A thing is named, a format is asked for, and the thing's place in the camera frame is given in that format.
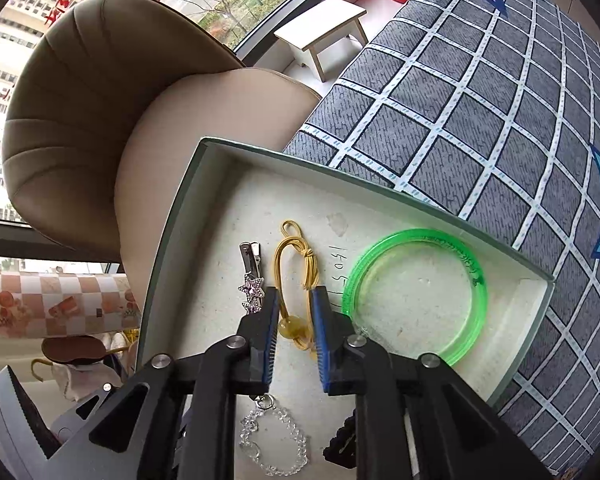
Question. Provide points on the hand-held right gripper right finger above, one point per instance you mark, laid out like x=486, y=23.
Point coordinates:
x=322, y=340

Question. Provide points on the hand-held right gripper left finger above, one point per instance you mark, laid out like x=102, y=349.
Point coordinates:
x=269, y=340

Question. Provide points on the silver star hair clip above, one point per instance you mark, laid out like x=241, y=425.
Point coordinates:
x=252, y=290

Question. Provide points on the white shallow cardboard box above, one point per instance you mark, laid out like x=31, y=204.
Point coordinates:
x=415, y=300

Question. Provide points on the black claw hair clip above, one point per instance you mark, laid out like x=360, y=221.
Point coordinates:
x=342, y=442

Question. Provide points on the green translucent bangle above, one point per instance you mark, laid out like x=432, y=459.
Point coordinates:
x=415, y=234

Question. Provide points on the checked patterned roll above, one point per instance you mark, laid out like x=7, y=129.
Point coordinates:
x=55, y=300

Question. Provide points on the grey checked star tablecloth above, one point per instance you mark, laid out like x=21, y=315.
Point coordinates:
x=480, y=110

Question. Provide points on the beige padded chair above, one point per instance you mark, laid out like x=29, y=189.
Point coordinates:
x=105, y=85

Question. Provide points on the white wooden stool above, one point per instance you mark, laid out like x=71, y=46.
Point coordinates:
x=320, y=20

